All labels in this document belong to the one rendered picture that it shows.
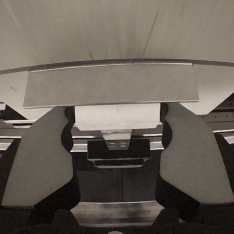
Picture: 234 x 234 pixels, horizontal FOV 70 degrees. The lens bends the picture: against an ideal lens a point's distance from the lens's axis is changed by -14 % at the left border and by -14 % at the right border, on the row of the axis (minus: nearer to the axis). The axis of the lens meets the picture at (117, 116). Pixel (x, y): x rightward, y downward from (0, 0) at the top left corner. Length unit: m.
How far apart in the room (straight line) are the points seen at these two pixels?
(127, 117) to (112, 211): 0.09
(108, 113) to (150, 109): 0.03
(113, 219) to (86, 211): 0.03
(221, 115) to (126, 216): 0.37
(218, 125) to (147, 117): 0.33
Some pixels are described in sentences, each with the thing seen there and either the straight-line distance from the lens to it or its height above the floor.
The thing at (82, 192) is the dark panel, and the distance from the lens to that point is 0.71.
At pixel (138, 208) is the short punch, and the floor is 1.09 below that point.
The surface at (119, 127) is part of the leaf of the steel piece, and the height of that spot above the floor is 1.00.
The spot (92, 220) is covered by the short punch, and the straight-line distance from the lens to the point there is 0.19.
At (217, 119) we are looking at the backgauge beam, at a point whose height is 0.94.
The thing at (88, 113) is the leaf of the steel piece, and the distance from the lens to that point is 0.16.
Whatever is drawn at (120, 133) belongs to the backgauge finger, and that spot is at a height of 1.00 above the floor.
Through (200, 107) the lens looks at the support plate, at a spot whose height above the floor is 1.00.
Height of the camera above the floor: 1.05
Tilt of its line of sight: 18 degrees down
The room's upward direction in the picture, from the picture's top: 178 degrees clockwise
